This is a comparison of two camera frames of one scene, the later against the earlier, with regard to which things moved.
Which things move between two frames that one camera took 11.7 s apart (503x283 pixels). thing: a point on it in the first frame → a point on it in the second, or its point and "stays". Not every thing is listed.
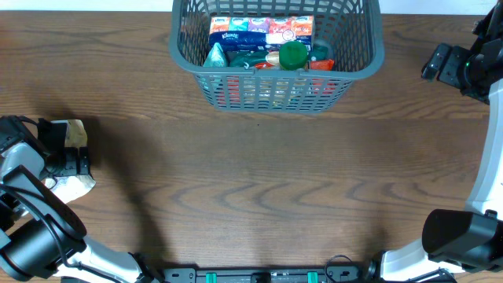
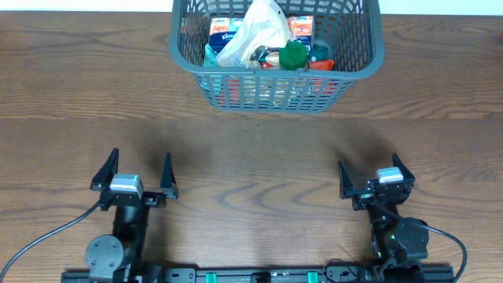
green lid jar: x=293 y=55 stays
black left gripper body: x=69 y=159 → x=152 y=200
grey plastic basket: x=276 y=56 stays
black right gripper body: x=446 y=67 → x=364 y=196
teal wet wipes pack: x=215 y=57 → x=210 y=60
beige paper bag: x=70 y=187 → x=262 y=23
